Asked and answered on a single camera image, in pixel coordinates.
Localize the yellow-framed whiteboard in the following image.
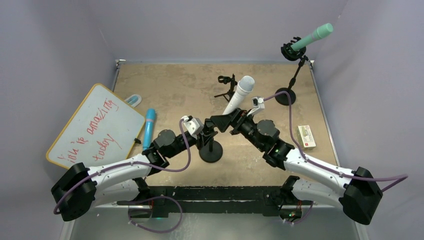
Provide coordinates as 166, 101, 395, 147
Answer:
45, 83, 145, 169

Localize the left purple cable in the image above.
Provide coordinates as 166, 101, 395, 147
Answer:
53, 118, 193, 215

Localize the purple cable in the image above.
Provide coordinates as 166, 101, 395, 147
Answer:
263, 90, 409, 193
53, 118, 193, 215

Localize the whiteboard eraser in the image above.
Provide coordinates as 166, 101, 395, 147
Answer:
125, 94, 142, 108

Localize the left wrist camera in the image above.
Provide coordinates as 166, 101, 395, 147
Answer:
181, 115, 204, 137

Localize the white microphone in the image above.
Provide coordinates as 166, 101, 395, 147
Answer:
222, 75, 255, 115

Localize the small white green box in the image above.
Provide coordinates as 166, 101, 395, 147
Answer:
297, 125, 317, 150

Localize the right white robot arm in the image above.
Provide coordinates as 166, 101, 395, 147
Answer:
210, 108, 383, 225

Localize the blue microphone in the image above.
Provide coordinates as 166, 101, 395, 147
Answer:
142, 108, 156, 150

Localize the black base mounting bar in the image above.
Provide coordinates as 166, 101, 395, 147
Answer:
117, 176, 312, 218

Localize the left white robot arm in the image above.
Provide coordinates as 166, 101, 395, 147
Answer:
50, 116, 217, 222

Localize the black round-base stand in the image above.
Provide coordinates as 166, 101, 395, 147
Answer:
199, 136, 223, 164
275, 41, 310, 107

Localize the black tripod mic stand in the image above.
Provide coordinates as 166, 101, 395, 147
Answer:
213, 73, 239, 103

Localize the green microphone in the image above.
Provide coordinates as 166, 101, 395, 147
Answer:
290, 23, 334, 51

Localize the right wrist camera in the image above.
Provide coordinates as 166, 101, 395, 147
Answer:
247, 96, 265, 116

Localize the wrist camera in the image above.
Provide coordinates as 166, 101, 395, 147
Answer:
247, 96, 265, 116
181, 115, 204, 137

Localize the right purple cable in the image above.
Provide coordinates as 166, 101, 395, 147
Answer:
263, 90, 409, 193

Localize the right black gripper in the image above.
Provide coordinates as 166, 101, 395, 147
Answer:
209, 109, 265, 152

